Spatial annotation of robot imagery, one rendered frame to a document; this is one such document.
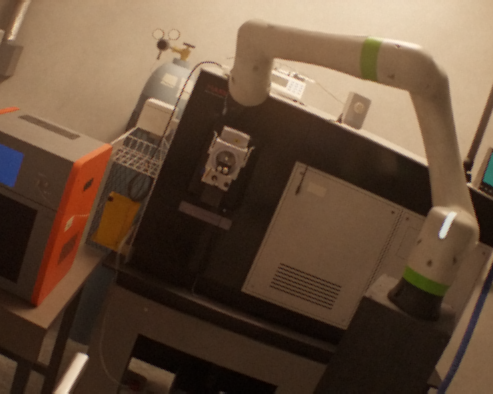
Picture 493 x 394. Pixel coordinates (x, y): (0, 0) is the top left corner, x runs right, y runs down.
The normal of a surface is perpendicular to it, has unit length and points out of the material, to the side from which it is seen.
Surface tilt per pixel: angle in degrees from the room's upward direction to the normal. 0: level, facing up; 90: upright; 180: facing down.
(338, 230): 90
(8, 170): 90
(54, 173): 90
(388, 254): 90
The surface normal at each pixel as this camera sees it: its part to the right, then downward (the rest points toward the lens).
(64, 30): -0.04, 0.18
